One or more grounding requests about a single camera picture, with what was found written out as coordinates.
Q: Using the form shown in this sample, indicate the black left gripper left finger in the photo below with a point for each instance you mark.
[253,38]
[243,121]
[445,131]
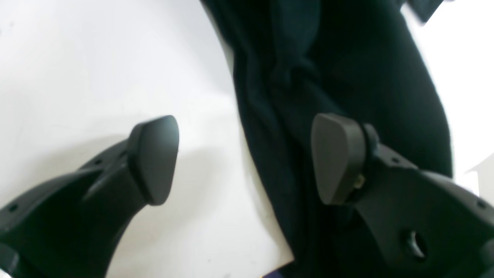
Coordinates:
[71,225]

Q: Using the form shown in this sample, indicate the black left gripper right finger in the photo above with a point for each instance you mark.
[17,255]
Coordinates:
[411,223]

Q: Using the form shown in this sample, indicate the black T-shirt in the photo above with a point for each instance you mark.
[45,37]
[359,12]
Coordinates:
[297,59]

